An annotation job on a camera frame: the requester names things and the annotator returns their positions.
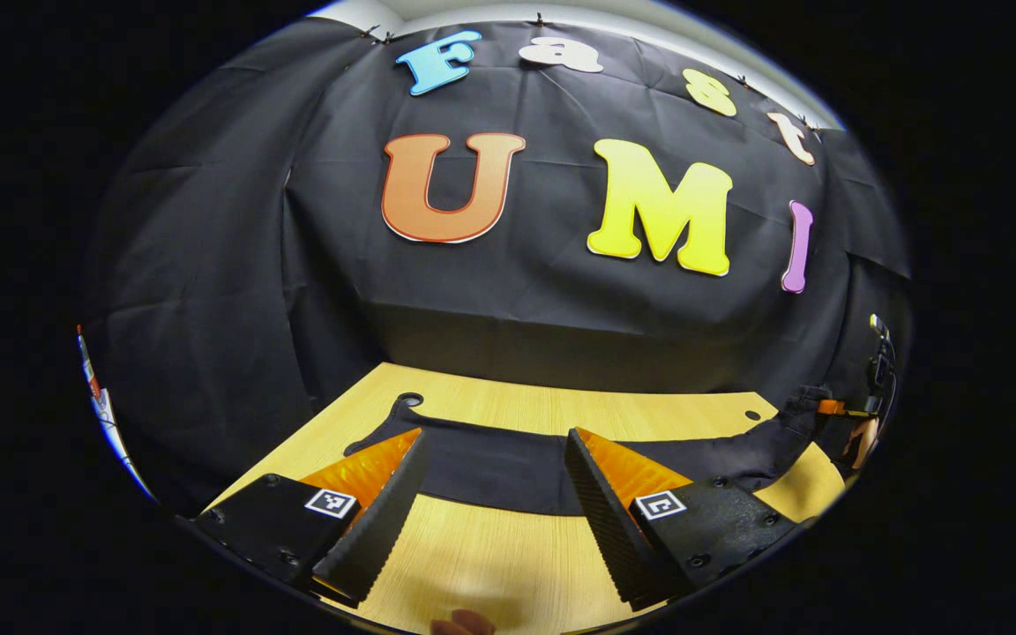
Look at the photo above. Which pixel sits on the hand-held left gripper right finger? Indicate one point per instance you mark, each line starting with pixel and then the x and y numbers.
pixel 609 529

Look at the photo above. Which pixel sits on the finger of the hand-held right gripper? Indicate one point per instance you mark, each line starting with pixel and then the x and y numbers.
pixel 836 407

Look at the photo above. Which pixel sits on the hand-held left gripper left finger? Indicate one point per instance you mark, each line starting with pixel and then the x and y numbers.
pixel 384 520

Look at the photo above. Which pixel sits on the black jeans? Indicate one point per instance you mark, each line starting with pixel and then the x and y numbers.
pixel 508 467

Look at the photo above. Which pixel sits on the black backdrop cloth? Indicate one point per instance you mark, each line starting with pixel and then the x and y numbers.
pixel 517 300

